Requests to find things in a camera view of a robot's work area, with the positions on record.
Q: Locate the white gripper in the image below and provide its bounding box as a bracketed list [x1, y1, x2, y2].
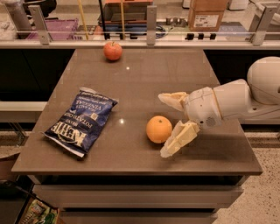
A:
[158, 87, 221, 158]

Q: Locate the orange fruit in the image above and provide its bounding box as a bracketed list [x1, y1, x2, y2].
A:
[146, 115, 172, 144]

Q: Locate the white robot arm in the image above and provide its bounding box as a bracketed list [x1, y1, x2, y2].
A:
[158, 56, 280, 158]

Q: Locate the red apple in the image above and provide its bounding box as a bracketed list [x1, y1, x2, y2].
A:
[103, 41, 123, 61]

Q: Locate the cardboard box with label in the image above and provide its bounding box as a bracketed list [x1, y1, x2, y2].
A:
[188, 0, 228, 32]

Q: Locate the blue Kettle chips bag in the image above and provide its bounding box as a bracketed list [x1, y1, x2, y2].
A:
[44, 87, 117, 158]

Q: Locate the orange and grey bin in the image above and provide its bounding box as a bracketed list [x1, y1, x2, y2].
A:
[103, 0, 153, 25]

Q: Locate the grey drawer cabinet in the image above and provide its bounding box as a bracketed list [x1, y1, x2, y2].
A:
[33, 184, 243, 224]

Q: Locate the purple plastic crate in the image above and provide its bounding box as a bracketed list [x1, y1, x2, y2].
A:
[25, 18, 80, 41]

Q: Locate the colourful snack box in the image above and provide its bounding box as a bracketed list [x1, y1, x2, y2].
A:
[15, 198, 60, 224]

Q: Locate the metal railing post centre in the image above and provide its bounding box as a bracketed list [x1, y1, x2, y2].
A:
[146, 5, 157, 46]

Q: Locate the metal railing post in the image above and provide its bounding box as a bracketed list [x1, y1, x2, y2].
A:
[146, 5, 157, 46]
[248, 1, 280, 46]
[28, 5, 51, 45]

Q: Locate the metal railing post right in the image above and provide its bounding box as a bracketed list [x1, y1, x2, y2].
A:
[248, 1, 280, 46]

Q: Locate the metal railing post left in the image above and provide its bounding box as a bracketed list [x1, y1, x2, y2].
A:
[28, 5, 51, 45]

